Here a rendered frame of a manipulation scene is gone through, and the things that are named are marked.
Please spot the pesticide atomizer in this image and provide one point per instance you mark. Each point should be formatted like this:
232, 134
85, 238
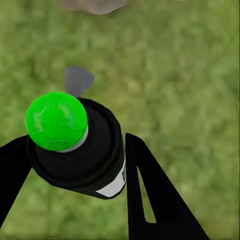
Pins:
75, 143

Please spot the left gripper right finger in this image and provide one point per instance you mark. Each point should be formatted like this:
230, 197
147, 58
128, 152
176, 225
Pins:
174, 219

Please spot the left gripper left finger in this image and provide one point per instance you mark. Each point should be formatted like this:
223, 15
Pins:
14, 169

